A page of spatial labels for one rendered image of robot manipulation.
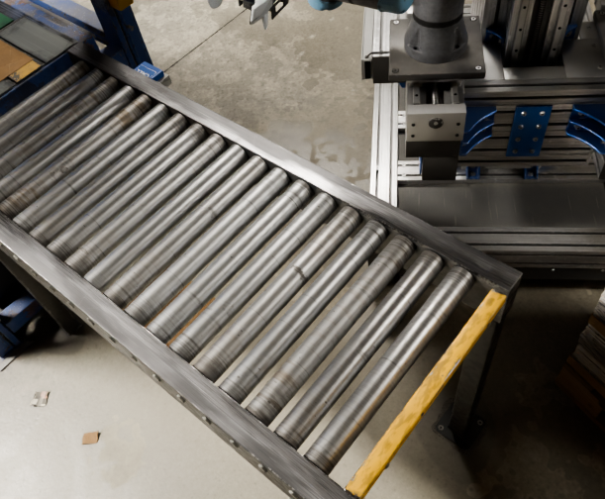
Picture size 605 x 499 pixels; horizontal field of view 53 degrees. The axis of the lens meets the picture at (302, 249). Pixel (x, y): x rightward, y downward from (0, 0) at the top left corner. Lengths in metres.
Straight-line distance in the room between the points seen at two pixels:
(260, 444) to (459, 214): 1.19
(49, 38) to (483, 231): 1.39
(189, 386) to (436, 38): 0.95
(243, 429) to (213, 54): 2.30
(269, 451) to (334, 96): 1.95
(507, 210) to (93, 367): 1.43
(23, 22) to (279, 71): 1.23
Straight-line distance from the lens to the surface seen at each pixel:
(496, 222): 2.00
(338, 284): 1.15
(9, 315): 2.24
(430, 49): 1.52
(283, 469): 1.01
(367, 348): 1.08
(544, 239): 1.96
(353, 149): 2.48
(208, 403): 1.07
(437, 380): 1.03
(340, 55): 2.94
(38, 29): 2.02
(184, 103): 1.56
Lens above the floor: 1.76
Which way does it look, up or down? 54 degrees down
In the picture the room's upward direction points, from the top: 11 degrees counter-clockwise
